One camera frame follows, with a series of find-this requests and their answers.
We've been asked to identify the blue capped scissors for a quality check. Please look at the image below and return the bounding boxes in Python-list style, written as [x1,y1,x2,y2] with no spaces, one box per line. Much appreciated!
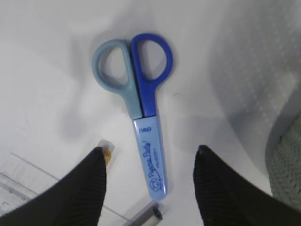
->
[92,33,173,201]

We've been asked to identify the green woven plastic basket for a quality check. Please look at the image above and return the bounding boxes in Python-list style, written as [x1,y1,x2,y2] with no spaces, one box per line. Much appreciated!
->
[265,117,301,205]

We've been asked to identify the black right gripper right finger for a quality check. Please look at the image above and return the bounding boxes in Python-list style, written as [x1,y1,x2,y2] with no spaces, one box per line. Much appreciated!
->
[193,145,301,226]

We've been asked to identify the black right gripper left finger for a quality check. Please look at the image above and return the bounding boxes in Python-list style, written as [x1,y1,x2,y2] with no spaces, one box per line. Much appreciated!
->
[0,147,106,226]

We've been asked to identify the silver glitter pen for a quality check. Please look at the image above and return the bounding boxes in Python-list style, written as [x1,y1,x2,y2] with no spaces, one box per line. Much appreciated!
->
[123,202,163,226]

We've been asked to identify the clear plastic ruler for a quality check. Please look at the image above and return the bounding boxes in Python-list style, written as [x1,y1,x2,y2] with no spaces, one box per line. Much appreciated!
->
[0,152,132,226]

